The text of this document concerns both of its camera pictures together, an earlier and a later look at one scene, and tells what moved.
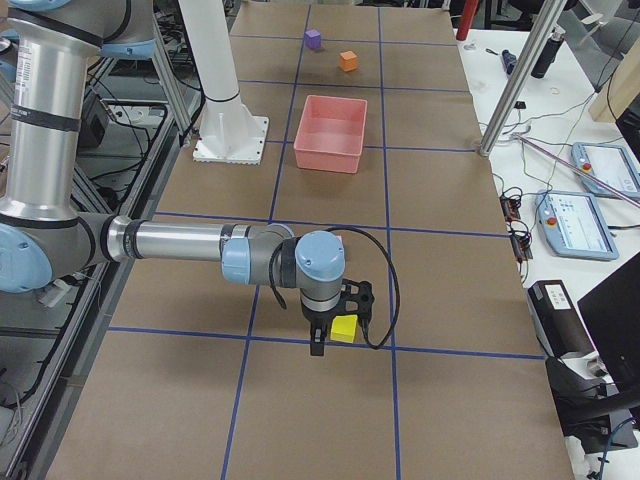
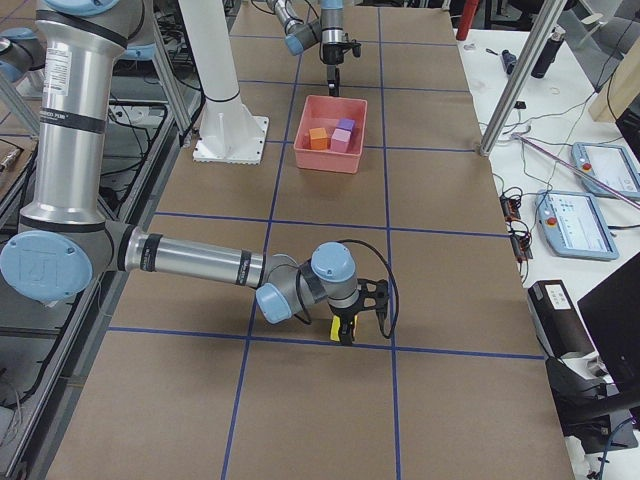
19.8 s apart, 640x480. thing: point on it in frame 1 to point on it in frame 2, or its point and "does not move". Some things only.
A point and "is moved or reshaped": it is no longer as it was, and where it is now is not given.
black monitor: (611, 311) does not move
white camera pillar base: (228, 132) does not move
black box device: (561, 329) does not move
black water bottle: (548, 55) does not move
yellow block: (343, 328) does not move
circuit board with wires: (518, 231) does not move
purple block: (312, 39) is moved or reshaped
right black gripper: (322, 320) to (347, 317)
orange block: (348, 61) to (318, 138)
